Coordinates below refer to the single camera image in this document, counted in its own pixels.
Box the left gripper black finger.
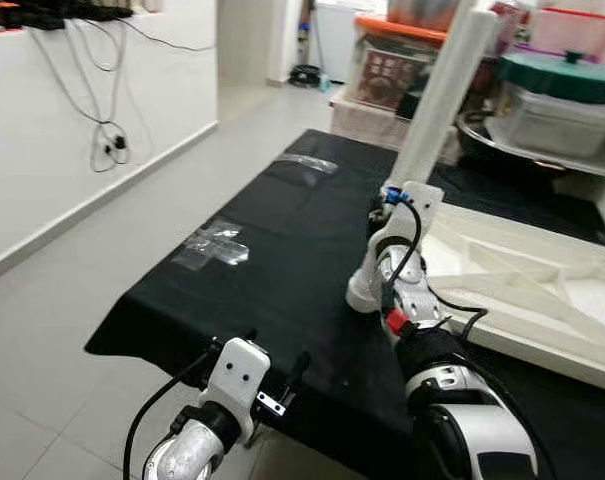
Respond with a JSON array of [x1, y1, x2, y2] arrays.
[[282, 350, 313, 396]]

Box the clear plastic wrapper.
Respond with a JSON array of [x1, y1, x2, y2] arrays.
[[272, 152, 341, 179], [172, 222, 251, 271]]

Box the brown cloth covered bench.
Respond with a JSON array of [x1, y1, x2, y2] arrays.
[[330, 95, 463, 166]]

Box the black wok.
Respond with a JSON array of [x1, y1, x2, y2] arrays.
[[454, 108, 605, 181]]

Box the orange lid storage box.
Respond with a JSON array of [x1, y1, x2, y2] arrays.
[[354, 12, 448, 113]]

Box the small black floor object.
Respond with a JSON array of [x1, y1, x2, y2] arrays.
[[287, 62, 328, 89]]

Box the black bag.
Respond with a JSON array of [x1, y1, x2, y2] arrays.
[[402, 60, 503, 121]]

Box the clear plastic container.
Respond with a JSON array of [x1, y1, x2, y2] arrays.
[[487, 85, 605, 166]]

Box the green pot lid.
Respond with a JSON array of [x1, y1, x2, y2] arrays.
[[497, 50, 605, 104]]

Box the pink plastic container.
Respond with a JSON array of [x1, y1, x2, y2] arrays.
[[532, 8, 605, 63]]

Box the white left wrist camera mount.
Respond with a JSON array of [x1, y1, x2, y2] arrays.
[[204, 338, 273, 416]]

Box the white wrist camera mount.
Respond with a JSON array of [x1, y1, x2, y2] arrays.
[[382, 182, 445, 251], [204, 338, 273, 416]]

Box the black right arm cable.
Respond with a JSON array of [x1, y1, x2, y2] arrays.
[[382, 188, 558, 480]]

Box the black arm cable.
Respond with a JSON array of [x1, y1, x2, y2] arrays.
[[382, 188, 558, 480], [124, 345, 223, 480]]

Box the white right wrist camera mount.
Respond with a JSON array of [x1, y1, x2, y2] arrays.
[[382, 182, 445, 251]]

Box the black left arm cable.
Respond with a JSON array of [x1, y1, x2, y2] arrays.
[[124, 345, 223, 480]]

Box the black wall cables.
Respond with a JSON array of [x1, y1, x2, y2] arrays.
[[32, 15, 218, 173]]

